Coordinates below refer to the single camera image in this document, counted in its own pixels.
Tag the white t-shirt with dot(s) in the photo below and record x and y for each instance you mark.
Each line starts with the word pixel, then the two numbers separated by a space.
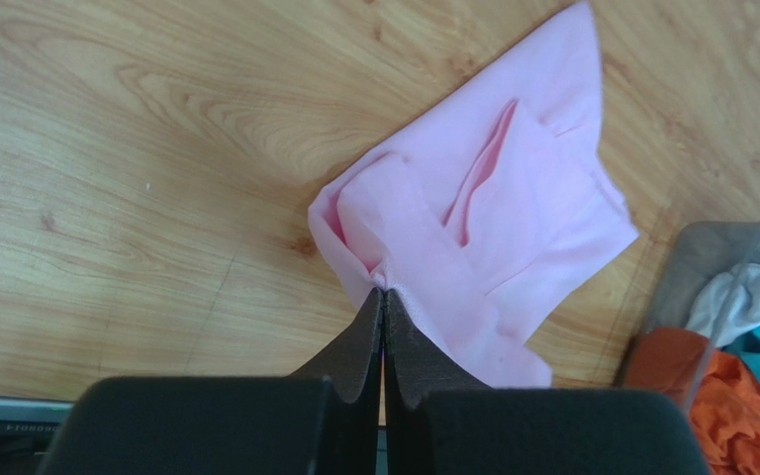
pixel 728 306

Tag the orange t-shirt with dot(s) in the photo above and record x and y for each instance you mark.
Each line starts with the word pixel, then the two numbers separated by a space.
pixel 725 414

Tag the pink t-shirt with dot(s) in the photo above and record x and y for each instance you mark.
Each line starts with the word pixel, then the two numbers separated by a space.
pixel 487 211

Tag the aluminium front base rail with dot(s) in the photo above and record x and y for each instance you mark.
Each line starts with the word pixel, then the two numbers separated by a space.
pixel 21 410

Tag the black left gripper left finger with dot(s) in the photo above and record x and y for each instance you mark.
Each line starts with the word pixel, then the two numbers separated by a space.
pixel 321 419

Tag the clear plastic bin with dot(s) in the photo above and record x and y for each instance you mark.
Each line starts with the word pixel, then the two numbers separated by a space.
pixel 701 251

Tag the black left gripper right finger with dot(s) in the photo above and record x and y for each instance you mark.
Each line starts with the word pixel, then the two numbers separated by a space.
pixel 442 420

